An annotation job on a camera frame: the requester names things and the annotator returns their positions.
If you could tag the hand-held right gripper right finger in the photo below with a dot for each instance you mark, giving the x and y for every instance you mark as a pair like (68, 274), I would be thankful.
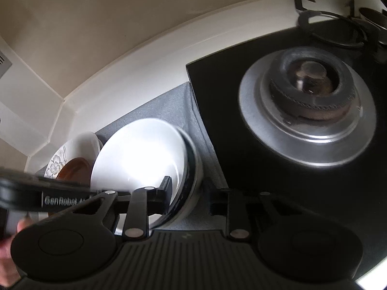
(216, 202)

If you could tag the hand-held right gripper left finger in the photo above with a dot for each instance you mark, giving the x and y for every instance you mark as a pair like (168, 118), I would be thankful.
(164, 188)

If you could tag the small white floral square plate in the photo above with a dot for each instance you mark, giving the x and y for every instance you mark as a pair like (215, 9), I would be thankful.
(57, 164)

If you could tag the brown round plate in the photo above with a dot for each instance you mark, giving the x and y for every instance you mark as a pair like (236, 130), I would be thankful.
(75, 169)

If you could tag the white bowl with blue pattern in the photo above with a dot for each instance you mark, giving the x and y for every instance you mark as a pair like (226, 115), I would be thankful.
(136, 154)

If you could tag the person's left hand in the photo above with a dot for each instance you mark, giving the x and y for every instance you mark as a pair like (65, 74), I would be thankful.
(6, 256)

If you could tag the black glass gas stove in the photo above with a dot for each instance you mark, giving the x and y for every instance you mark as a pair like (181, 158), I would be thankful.
(229, 169)

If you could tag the grey counter mat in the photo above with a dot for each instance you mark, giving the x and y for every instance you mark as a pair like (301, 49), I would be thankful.
(178, 102)

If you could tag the silver gas burner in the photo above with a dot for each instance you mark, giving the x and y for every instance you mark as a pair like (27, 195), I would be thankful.
(305, 120)

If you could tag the wide grey vent grille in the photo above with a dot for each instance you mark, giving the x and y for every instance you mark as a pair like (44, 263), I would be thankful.
(3, 63)

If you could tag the small black pot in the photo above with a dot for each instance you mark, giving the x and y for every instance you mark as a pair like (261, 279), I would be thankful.
(373, 18)

